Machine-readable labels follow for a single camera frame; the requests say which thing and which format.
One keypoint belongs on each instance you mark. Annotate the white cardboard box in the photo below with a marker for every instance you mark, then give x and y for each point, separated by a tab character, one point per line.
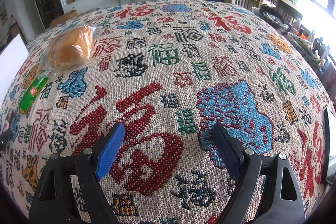
12	58

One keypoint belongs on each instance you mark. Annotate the green sausage snack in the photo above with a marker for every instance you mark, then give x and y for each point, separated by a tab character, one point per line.
32	92

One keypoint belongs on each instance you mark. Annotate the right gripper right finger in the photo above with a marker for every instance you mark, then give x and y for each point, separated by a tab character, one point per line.
281	200

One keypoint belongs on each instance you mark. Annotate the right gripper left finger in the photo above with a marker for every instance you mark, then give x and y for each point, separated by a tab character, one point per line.
54	200

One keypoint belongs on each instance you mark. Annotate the patterned woven tablecloth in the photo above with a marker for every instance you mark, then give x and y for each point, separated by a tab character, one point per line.
168	70

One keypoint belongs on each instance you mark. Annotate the packaged bread loaf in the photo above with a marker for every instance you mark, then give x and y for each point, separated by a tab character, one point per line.
70	49

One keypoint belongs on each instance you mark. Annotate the cardboard box on floor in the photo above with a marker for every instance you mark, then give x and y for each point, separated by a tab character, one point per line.
63	18

